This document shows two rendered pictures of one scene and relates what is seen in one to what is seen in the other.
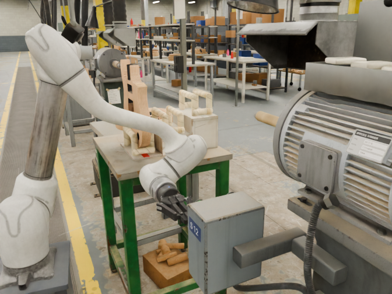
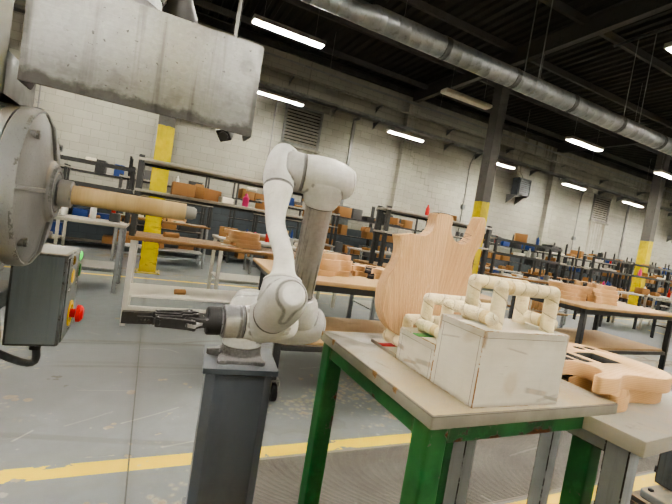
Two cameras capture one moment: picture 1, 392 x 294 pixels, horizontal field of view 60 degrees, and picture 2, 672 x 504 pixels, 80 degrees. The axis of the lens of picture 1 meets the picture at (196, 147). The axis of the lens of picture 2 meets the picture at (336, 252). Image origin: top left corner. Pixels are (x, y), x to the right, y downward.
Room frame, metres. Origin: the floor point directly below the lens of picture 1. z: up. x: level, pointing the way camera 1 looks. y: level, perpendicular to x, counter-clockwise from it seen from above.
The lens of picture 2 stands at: (1.35, -0.95, 1.26)
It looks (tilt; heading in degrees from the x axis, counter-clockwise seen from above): 3 degrees down; 90
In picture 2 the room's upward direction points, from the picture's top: 9 degrees clockwise
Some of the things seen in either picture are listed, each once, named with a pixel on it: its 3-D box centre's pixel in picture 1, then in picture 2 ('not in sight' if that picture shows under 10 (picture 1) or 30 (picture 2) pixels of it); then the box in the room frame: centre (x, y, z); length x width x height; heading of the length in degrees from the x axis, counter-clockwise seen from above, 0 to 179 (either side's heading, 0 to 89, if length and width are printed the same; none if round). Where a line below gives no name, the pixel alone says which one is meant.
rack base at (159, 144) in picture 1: (168, 137); (453, 352); (1.72, 0.15, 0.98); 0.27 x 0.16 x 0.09; 25
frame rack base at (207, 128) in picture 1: (194, 127); (498, 358); (1.78, 0.01, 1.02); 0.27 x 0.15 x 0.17; 25
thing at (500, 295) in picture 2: (209, 105); (497, 307); (1.73, -0.07, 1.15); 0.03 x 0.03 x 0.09
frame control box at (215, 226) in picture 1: (249, 263); (2, 305); (0.67, -0.12, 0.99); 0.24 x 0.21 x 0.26; 25
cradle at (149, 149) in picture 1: (143, 150); (394, 338); (1.57, 0.25, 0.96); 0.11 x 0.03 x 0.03; 115
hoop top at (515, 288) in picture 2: (202, 93); (528, 290); (1.80, -0.04, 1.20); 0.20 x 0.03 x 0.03; 24
